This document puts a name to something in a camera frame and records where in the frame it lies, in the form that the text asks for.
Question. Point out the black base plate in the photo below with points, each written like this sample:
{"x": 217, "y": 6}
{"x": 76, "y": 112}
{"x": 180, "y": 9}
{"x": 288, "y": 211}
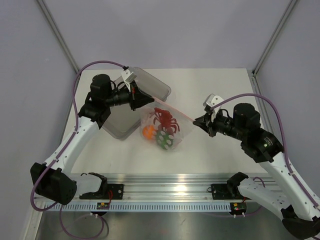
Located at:
{"x": 224, "y": 191}
{"x": 108, "y": 191}

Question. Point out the orange fruit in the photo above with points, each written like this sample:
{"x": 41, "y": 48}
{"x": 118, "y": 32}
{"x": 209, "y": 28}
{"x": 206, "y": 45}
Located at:
{"x": 149, "y": 132}

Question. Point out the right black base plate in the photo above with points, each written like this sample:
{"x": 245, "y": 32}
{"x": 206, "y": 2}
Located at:
{"x": 224, "y": 191}

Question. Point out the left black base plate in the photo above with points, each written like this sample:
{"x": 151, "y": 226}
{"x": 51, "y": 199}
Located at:
{"x": 108, "y": 191}

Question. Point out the green bell pepper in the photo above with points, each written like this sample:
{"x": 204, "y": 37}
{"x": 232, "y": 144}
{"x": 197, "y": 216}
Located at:
{"x": 164, "y": 140}

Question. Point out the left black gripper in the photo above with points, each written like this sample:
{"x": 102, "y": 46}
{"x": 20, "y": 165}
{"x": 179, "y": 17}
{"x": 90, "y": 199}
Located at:
{"x": 137, "y": 98}

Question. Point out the white slotted cable duct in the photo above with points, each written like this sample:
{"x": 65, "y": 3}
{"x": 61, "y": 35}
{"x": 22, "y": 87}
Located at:
{"x": 121, "y": 206}

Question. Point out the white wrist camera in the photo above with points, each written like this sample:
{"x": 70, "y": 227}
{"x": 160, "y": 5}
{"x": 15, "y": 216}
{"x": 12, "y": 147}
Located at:
{"x": 128, "y": 75}
{"x": 213, "y": 102}

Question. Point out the left aluminium frame post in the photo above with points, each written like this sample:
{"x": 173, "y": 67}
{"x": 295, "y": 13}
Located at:
{"x": 57, "y": 33}

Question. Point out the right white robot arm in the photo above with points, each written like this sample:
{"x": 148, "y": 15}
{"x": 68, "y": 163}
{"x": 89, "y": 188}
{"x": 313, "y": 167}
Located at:
{"x": 298, "y": 214}

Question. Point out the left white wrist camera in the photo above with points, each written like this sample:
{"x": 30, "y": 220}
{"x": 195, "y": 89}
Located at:
{"x": 128, "y": 75}

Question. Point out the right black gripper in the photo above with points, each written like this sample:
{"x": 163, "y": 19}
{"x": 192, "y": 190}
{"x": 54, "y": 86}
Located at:
{"x": 205, "y": 122}

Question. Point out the right aluminium frame post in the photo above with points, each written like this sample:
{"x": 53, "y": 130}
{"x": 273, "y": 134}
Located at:
{"x": 275, "y": 35}

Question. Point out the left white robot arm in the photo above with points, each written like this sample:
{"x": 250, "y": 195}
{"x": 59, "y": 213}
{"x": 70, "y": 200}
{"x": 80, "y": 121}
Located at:
{"x": 51, "y": 178}

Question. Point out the clear zip top bag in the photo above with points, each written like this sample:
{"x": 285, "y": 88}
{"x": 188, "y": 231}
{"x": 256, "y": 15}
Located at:
{"x": 184, "y": 121}

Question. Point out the aluminium mounting rail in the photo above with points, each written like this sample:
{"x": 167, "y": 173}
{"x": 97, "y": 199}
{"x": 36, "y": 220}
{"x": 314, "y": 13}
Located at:
{"x": 152, "y": 187}

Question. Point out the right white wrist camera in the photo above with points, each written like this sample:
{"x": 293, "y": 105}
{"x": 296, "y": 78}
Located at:
{"x": 213, "y": 102}

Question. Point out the aluminium frame post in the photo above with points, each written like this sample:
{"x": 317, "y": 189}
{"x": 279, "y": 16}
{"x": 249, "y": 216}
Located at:
{"x": 57, "y": 33}
{"x": 275, "y": 35}

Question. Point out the red toy lobster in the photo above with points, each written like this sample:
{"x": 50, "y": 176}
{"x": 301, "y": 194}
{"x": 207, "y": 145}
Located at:
{"x": 164, "y": 121}

